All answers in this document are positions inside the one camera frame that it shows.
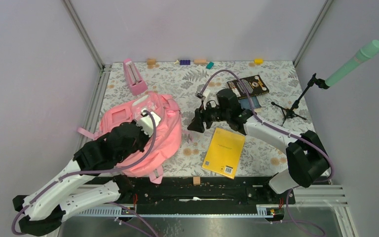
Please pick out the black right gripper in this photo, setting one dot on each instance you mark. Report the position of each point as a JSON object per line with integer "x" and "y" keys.
{"x": 197, "y": 124}

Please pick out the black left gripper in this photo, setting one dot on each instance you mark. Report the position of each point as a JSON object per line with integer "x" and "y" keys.
{"x": 146, "y": 137}

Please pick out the pink student backpack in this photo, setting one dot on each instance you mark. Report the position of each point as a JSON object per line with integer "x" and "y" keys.
{"x": 167, "y": 139}

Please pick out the yellow notebook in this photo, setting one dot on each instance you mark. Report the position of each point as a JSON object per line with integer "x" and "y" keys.
{"x": 224, "y": 153}

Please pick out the black paperback book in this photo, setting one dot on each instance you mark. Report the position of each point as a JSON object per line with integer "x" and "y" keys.
{"x": 254, "y": 84}

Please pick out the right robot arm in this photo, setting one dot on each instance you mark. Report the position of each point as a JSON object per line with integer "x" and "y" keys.
{"x": 306, "y": 157}

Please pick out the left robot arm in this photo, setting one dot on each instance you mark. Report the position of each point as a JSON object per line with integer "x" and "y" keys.
{"x": 44, "y": 211}

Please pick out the pink metronome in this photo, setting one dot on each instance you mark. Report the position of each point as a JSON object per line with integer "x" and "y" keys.
{"x": 135, "y": 81}

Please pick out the small wooden cube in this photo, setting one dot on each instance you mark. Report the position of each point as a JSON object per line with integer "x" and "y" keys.
{"x": 196, "y": 180}

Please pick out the teal block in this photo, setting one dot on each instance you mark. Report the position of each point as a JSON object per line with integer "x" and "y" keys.
{"x": 210, "y": 65}

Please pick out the long wooden block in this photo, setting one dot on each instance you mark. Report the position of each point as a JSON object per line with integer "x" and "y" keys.
{"x": 200, "y": 61}

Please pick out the purple toy brick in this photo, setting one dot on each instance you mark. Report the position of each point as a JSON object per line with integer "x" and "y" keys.
{"x": 184, "y": 62}

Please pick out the wooden block far left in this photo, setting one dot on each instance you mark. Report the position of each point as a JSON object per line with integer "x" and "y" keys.
{"x": 151, "y": 61}

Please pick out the floral table mat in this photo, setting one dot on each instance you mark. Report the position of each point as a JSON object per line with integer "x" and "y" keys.
{"x": 182, "y": 82}

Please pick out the yellow block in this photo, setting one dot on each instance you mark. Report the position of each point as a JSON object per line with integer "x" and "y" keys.
{"x": 258, "y": 61}

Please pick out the black microphone tripod stand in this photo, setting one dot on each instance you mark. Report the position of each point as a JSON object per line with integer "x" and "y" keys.
{"x": 289, "y": 113}

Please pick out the mint green microphone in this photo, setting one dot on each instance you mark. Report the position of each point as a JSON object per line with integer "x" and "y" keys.
{"x": 364, "y": 54}

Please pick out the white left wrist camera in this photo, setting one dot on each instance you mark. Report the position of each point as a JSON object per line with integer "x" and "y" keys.
{"x": 149, "y": 123}

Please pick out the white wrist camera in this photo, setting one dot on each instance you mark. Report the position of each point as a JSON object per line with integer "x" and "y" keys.
{"x": 149, "y": 123}
{"x": 204, "y": 96}

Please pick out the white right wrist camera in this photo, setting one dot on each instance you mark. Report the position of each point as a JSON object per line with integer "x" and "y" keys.
{"x": 204, "y": 96}

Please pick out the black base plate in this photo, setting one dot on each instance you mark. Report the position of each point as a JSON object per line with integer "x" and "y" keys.
{"x": 214, "y": 195}

